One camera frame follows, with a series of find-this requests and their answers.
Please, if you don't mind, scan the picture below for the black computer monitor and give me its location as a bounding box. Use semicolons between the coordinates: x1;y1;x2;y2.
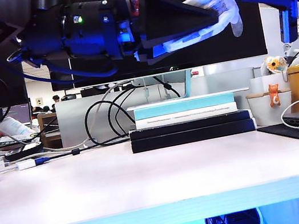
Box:
42;0;269;93

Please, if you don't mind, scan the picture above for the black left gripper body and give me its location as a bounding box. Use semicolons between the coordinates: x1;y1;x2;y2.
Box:
97;0;158;66

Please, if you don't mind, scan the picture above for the white desk organizer box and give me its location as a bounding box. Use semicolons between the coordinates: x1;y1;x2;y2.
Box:
249;71;293;97

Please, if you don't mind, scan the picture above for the wooden cup lid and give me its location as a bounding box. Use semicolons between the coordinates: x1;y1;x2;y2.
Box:
245;87;292;100

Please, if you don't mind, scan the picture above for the black looped cable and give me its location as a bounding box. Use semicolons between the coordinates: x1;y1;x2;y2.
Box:
82;96;133;150
103;78;188;139

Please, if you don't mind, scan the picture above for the white cup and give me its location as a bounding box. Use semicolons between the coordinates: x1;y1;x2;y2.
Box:
246;89;296;129

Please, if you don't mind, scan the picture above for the background seated person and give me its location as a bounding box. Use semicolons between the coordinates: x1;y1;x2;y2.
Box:
49;93;64;113

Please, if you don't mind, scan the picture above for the white plastic bottle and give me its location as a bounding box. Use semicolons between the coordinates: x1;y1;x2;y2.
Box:
0;112;35;140

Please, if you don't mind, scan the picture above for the background laptop screen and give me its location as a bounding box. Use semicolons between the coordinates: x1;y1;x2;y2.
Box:
2;102;35;129

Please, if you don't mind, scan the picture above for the black cable with blue connector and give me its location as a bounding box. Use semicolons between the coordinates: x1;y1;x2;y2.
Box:
33;137;134;166

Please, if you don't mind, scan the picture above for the orange cat figurine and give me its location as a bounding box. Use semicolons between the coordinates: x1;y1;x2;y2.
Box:
266;82;282;107

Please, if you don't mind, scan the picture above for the straw hat sunflower charm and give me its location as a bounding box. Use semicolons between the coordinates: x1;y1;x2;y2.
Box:
261;53;290;86

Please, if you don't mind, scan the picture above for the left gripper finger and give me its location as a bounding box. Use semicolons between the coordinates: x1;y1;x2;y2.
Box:
134;0;224;49
131;30;207;69

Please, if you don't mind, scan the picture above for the white book with text spine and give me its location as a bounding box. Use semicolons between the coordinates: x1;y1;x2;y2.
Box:
134;101;239;131

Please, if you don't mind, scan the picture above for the grey desk partition panel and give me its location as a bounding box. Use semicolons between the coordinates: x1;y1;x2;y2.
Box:
54;66;262;149

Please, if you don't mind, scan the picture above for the teal book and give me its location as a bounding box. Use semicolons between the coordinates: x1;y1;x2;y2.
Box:
133;91;236;121

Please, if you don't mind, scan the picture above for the brown wooden box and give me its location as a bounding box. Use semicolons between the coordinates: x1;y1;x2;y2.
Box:
36;110;64;151

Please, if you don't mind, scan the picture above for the white adapter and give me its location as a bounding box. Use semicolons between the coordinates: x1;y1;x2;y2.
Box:
15;158;37;172

